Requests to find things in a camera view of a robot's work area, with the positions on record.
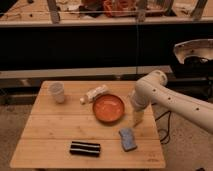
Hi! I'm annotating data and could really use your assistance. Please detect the blue sponge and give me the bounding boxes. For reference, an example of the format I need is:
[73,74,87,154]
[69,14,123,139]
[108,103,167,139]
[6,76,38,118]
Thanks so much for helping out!
[119,128,137,152]

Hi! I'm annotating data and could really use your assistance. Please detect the orange crate on shelf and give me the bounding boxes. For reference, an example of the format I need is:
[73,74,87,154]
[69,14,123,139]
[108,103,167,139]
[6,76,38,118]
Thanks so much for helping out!
[103,0,136,17]

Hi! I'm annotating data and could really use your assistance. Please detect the orange ceramic bowl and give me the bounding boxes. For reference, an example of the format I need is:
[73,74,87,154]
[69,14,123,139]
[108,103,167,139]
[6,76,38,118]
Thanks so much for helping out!
[92,94,125,123]

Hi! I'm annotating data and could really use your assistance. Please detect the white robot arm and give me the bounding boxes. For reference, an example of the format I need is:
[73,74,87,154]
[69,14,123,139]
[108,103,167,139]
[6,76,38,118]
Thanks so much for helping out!
[130,70,213,134]

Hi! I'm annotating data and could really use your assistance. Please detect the black cable on floor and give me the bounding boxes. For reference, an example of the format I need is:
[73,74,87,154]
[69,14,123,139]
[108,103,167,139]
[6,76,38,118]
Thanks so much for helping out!
[154,110,172,146]

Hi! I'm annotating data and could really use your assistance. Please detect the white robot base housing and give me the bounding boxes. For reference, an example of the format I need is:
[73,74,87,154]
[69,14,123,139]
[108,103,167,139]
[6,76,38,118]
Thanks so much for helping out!
[173,39,213,64]

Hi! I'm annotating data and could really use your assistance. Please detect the white plastic cup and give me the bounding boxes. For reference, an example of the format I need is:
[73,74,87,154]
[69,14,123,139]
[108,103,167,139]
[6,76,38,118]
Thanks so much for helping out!
[48,82,65,103]

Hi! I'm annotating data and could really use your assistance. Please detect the black white striped block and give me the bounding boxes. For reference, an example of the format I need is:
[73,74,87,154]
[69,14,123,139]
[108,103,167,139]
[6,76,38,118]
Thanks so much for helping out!
[70,141,101,157]

